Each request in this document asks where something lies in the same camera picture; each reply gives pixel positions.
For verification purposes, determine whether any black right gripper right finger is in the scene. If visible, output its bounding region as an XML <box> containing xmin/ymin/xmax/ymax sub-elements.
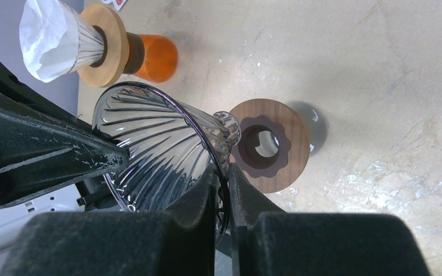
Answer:
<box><xmin>227</xmin><ymin>164</ymin><xmax>430</xmax><ymax>275</ymax></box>

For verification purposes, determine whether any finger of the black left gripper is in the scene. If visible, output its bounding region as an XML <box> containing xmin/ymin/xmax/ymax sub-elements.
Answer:
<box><xmin>0</xmin><ymin>105</ymin><xmax>128</xmax><ymax>209</ymax></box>

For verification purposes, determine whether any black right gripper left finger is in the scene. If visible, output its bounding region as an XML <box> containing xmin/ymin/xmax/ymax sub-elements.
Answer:
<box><xmin>0</xmin><ymin>165</ymin><xmax>216</xmax><ymax>275</ymax></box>

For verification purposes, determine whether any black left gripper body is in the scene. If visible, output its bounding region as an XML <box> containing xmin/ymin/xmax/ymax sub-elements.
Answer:
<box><xmin>0</xmin><ymin>62</ymin><xmax>112</xmax><ymax>144</ymax></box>

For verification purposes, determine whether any white paper coffee filter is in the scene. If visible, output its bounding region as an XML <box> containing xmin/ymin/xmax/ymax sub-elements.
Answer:
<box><xmin>19</xmin><ymin>1</ymin><xmax>79</xmax><ymax>83</ymax></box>

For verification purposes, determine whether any dark wooden dripper ring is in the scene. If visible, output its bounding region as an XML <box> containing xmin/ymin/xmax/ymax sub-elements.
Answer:
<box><xmin>228</xmin><ymin>98</ymin><xmax>311</xmax><ymax>194</ymax></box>

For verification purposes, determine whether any grey glass carafe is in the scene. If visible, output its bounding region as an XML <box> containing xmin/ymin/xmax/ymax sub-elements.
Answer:
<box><xmin>254</xmin><ymin>101</ymin><xmax>327</xmax><ymax>158</ymax></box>

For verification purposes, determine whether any clear ribbed glass dripper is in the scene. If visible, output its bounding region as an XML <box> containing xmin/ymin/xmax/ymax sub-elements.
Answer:
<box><xmin>58</xmin><ymin>1</ymin><xmax>105</xmax><ymax>74</ymax></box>

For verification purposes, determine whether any light wooden dripper ring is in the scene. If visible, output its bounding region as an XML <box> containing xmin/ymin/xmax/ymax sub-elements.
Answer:
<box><xmin>77</xmin><ymin>4</ymin><xmax>130</xmax><ymax>89</ymax></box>

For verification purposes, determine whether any clear plastic filter packet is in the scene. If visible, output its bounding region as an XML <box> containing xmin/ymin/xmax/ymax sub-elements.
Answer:
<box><xmin>101</xmin><ymin>0</ymin><xmax>127</xmax><ymax>11</ymax></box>

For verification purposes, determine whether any orange glass carafe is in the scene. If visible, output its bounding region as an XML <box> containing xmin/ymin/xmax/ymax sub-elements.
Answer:
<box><xmin>123</xmin><ymin>32</ymin><xmax>178</xmax><ymax>83</ymax></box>

